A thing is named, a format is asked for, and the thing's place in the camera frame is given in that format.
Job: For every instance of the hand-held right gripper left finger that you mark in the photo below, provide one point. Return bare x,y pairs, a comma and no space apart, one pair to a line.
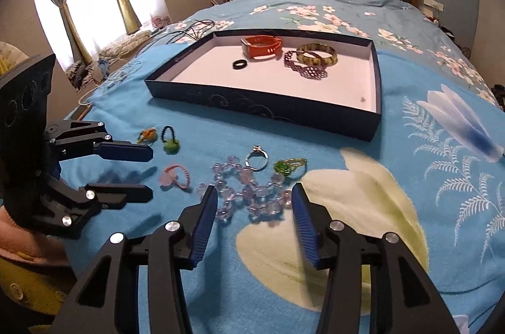
205,223

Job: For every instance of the person's left forearm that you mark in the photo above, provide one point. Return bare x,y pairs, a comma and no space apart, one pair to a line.
23,243

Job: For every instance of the small pink fan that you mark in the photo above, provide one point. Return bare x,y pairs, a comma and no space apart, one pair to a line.
159,21

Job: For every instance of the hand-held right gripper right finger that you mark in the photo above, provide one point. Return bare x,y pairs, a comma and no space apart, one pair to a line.
305,227

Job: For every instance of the bright blue flower blanket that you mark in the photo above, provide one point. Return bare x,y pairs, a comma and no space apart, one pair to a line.
394,180

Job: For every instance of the mixed pile of clothes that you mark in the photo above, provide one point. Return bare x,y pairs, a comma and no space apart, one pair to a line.
81,75

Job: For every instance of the orange wristband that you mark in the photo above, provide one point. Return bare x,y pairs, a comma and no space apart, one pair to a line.
272,50

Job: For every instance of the dark pile of clothes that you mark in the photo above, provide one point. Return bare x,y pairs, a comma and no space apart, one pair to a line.
499,95

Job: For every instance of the yellow buttoned garment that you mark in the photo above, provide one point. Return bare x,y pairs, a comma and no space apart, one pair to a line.
31,286

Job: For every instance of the white wall socket panel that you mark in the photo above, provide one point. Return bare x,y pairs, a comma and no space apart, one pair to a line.
433,3

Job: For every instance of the tortoiseshell bangle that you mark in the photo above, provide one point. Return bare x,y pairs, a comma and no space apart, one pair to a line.
311,61

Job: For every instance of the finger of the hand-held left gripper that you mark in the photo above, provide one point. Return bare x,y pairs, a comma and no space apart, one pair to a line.
126,151
126,195

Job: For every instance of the floral blue duvet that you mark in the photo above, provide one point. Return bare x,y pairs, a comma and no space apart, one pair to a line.
355,2

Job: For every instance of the dark blue shallow box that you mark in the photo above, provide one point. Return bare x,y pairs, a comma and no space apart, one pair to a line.
276,81

